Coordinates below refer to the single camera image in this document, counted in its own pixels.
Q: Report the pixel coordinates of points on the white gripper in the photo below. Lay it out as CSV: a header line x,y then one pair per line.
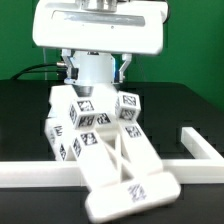
x,y
136,27

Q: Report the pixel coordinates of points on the white chair seat part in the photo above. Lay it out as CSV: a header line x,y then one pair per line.
x,y
103,97

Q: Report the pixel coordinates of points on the white tagged cube nut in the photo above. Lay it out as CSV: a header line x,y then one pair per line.
x,y
127,106
82,113

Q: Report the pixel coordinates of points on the white chair back part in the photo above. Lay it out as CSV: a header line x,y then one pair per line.
x,y
122,170

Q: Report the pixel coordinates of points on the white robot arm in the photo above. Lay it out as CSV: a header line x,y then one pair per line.
x,y
98,67

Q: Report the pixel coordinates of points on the white U-shaped obstacle frame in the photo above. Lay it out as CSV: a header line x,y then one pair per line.
x,y
206,167

